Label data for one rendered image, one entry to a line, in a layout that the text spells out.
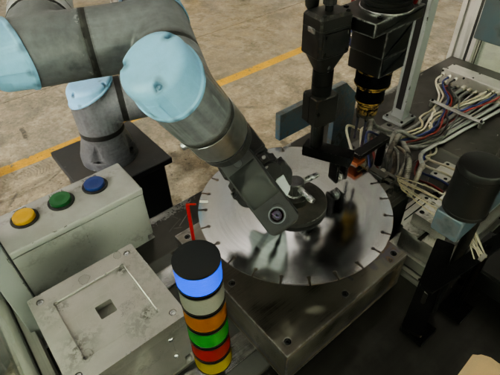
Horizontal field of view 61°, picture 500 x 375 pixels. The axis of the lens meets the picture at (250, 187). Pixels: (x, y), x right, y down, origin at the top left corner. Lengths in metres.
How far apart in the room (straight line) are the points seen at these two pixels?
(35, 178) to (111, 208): 1.70
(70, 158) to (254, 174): 0.82
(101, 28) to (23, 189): 2.06
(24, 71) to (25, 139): 2.40
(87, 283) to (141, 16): 0.43
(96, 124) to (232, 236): 0.56
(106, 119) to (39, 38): 0.64
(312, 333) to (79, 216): 0.47
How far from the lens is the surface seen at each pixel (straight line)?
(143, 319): 0.68
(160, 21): 0.48
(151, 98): 0.40
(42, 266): 0.89
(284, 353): 0.68
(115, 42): 0.49
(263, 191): 0.52
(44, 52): 0.49
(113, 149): 1.16
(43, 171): 2.58
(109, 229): 0.90
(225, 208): 0.73
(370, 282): 0.77
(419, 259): 0.88
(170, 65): 0.40
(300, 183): 0.69
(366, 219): 0.73
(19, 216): 0.89
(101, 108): 1.10
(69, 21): 0.50
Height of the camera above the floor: 1.46
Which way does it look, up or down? 42 degrees down
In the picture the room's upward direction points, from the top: 2 degrees counter-clockwise
